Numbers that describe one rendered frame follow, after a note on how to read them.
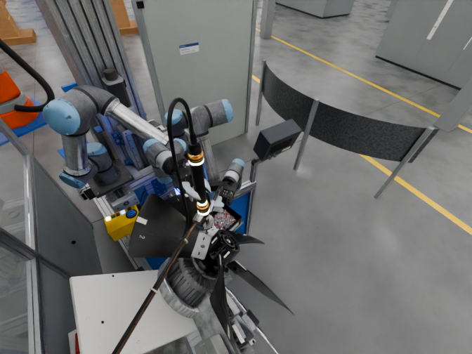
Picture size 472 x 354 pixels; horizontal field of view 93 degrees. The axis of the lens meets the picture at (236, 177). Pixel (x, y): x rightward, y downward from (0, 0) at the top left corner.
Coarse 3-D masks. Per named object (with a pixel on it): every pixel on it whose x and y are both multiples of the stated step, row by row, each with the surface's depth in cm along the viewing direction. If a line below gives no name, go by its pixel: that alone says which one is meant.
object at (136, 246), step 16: (144, 208) 75; (160, 208) 78; (144, 224) 72; (160, 224) 76; (176, 224) 80; (160, 240) 74; (176, 240) 78; (192, 240) 82; (144, 256) 69; (160, 256) 73
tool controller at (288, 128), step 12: (288, 120) 143; (264, 132) 134; (276, 132) 136; (288, 132) 137; (300, 132) 141; (264, 144) 136; (276, 144) 135; (288, 144) 146; (264, 156) 141; (276, 156) 146
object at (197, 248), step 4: (200, 232) 85; (200, 236) 85; (204, 236) 86; (208, 236) 87; (200, 240) 85; (204, 240) 86; (208, 240) 87; (196, 244) 83; (200, 244) 84; (204, 244) 86; (208, 244) 86; (196, 248) 83; (200, 248) 84; (204, 248) 85; (208, 248) 86; (192, 252) 82; (196, 252) 83; (200, 252) 84; (204, 252) 85; (192, 256) 82; (196, 256) 83; (200, 256) 84; (204, 256) 85
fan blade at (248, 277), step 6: (240, 276) 95; (246, 276) 92; (252, 276) 88; (252, 282) 93; (258, 282) 88; (258, 288) 94; (264, 288) 88; (264, 294) 97; (270, 294) 89; (276, 300) 90
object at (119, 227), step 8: (136, 208) 117; (120, 216) 113; (128, 216) 113; (136, 216) 113; (112, 224) 110; (120, 224) 110; (128, 224) 111; (112, 232) 109; (120, 232) 112; (128, 232) 115
